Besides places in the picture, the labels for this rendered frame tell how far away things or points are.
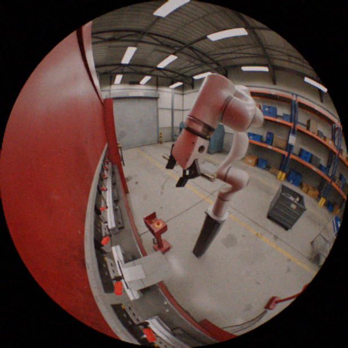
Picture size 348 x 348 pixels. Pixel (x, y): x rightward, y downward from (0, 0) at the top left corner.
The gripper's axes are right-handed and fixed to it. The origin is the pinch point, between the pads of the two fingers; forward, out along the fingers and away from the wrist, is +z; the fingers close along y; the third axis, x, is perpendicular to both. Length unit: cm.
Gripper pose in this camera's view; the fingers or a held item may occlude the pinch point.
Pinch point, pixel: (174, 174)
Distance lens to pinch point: 34.0
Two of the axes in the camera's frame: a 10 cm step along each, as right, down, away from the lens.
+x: -8.4, -0.6, -5.4
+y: -3.9, -6.4, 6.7
